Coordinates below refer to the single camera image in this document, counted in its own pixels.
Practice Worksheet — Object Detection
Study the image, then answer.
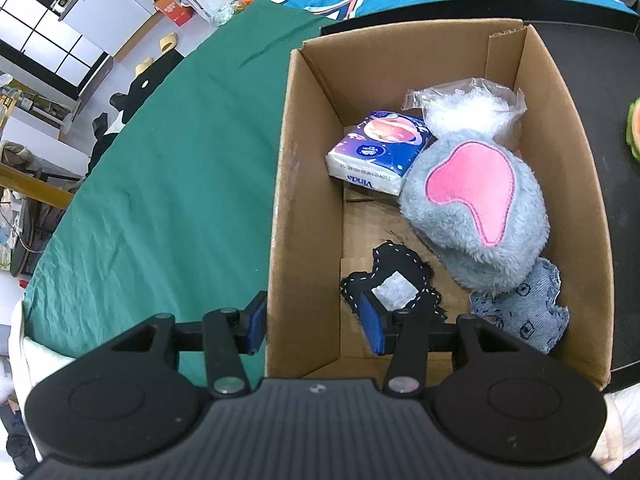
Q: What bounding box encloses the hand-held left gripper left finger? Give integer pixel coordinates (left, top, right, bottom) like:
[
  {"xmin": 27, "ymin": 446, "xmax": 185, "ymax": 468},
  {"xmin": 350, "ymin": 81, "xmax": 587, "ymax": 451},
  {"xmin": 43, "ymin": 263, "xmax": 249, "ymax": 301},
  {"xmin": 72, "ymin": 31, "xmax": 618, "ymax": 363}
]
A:
[{"xmin": 111, "ymin": 290, "xmax": 269, "ymax": 398}]

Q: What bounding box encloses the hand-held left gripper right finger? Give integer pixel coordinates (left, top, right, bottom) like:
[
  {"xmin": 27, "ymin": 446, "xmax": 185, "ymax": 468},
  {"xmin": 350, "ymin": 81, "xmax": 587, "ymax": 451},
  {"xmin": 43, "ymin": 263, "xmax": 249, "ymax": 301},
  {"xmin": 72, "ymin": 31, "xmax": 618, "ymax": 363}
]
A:
[{"xmin": 359, "ymin": 291, "xmax": 538, "ymax": 397}]

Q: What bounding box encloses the black patch white stitching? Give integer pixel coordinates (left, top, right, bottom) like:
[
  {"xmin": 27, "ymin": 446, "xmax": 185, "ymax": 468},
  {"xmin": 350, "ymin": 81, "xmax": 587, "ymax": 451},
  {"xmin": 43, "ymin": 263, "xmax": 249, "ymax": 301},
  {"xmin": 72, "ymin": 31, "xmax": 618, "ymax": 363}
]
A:
[{"xmin": 339, "ymin": 240, "xmax": 449, "ymax": 325}]

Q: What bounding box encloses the brown cardboard box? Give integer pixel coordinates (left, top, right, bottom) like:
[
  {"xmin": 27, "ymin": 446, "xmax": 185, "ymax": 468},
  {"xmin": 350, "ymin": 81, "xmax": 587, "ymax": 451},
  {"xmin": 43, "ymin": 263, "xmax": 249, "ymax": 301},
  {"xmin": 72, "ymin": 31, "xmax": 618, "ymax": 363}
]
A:
[{"xmin": 264, "ymin": 18, "xmax": 615, "ymax": 392}]

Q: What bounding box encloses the blue denim patch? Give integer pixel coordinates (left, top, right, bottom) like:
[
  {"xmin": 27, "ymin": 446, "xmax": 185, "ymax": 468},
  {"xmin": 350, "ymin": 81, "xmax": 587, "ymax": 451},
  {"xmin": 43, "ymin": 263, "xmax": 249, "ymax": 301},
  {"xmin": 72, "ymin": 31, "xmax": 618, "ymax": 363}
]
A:
[{"xmin": 469, "ymin": 258, "xmax": 571, "ymax": 354}]

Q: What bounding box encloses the grey plush toy pink patch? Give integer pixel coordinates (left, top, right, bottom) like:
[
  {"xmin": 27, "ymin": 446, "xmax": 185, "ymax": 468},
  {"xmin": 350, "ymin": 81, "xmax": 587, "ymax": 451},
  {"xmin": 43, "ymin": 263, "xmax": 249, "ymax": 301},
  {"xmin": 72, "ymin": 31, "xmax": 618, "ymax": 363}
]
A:
[{"xmin": 399, "ymin": 128, "xmax": 550, "ymax": 292}]

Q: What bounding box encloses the blue printed tissue pack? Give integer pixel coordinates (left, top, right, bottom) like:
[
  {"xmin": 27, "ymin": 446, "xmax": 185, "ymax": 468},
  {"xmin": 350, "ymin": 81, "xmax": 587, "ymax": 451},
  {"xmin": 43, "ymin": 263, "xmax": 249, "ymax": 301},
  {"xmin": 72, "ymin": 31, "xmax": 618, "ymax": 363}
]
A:
[{"xmin": 325, "ymin": 111, "xmax": 435, "ymax": 196}]

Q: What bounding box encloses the clear bubble wrap bag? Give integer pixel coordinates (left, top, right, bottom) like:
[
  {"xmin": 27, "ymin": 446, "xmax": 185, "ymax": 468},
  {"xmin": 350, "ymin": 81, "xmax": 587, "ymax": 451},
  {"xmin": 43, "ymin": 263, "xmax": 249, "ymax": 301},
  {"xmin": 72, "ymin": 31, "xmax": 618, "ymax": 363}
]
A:
[{"xmin": 402, "ymin": 77, "xmax": 529, "ymax": 153}]

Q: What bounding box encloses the green cloth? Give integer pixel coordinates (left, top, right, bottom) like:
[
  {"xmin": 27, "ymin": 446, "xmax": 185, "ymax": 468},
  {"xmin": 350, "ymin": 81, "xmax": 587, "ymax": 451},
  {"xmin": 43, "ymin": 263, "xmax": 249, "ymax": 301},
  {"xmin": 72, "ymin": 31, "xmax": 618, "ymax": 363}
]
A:
[{"xmin": 22, "ymin": 0, "xmax": 335, "ymax": 388}]

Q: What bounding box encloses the yellow beam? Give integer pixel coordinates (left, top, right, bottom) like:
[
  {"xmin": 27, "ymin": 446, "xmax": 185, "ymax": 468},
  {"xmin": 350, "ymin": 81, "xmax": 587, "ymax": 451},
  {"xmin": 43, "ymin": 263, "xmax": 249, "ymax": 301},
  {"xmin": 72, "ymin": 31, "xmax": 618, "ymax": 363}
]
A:
[{"xmin": 0, "ymin": 164, "xmax": 76, "ymax": 210}]

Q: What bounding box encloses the cream white cloth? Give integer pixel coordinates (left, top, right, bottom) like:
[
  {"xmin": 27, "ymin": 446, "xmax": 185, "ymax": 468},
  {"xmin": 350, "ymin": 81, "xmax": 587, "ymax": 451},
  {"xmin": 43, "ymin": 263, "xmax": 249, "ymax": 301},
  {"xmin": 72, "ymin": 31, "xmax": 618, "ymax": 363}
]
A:
[{"xmin": 592, "ymin": 387, "xmax": 640, "ymax": 475}]

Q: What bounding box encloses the crumpled clear plastic bag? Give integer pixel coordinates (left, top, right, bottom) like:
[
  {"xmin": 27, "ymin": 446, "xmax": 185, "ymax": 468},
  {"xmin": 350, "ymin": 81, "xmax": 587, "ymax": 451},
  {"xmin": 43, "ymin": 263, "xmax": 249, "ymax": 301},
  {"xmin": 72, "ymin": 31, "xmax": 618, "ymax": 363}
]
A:
[{"xmin": 212, "ymin": 0, "xmax": 244, "ymax": 26}]

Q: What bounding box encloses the orange cardboard box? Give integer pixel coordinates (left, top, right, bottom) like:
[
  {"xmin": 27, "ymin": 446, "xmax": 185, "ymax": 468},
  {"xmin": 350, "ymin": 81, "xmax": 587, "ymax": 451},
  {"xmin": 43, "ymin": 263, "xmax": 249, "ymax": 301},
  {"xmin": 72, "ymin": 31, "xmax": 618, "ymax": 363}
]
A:
[{"xmin": 152, "ymin": 0, "xmax": 194, "ymax": 27}]

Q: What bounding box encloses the burger plush toy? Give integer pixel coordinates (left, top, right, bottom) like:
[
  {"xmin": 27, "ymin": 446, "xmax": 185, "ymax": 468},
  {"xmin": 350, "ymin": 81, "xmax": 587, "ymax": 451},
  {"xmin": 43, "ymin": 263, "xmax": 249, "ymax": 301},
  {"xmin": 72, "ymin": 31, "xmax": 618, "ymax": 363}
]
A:
[{"xmin": 624, "ymin": 99, "xmax": 640, "ymax": 162}]

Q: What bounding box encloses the white cabinet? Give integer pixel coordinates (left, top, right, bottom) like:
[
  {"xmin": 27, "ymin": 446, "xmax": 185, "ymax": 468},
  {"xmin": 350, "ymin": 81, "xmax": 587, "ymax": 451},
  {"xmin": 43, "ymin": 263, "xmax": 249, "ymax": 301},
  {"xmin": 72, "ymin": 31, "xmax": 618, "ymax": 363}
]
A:
[{"xmin": 57, "ymin": 0, "xmax": 226, "ymax": 63}]

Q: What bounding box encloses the black framed white partition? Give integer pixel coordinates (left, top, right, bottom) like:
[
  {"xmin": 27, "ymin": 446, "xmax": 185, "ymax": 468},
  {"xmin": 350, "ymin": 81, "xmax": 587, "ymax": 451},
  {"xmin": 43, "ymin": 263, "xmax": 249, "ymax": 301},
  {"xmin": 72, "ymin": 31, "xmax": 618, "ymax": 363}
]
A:
[{"xmin": 0, "ymin": 0, "xmax": 113, "ymax": 103}]

